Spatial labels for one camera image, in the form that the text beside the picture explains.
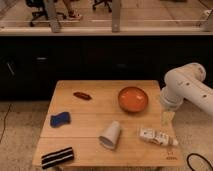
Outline orange ceramic bowl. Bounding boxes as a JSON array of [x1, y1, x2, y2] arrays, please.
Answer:
[[118, 87, 148, 113]]

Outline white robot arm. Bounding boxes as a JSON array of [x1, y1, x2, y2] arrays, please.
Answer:
[[159, 63, 213, 125]]

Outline white plastic bottle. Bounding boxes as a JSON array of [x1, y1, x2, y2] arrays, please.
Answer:
[[139, 127, 178, 146]]

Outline wooden table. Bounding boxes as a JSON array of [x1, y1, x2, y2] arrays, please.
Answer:
[[33, 80, 183, 167]]

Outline white paper cup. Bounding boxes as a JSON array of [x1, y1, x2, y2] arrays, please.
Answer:
[[99, 121, 121, 150]]

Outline dark red sausage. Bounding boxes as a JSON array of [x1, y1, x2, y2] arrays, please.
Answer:
[[73, 92, 92, 100]]

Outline blue sponge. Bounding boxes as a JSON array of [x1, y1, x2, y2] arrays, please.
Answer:
[[50, 112, 71, 127]]

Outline black white striped cloth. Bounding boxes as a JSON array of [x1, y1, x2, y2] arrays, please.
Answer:
[[41, 147, 74, 169]]

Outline black office chair base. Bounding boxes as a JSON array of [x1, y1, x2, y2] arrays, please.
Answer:
[[92, 0, 113, 14]]

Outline person's leg with sneaker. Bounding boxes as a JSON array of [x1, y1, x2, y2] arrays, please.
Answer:
[[62, 0, 83, 20]]

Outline dark cabinet counter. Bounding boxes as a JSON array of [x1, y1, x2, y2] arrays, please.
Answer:
[[0, 28, 213, 101]]

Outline black office chair left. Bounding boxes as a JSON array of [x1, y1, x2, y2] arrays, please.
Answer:
[[25, 0, 49, 27]]

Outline black floor cable right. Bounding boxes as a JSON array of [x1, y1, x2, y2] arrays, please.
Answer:
[[186, 152, 213, 171]]

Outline black floor cable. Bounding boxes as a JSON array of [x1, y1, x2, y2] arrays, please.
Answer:
[[0, 103, 12, 144], [186, 152, 213, 171]]

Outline black floor cable left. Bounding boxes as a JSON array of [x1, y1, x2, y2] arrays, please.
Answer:
[[0, 103, 12, 144]]

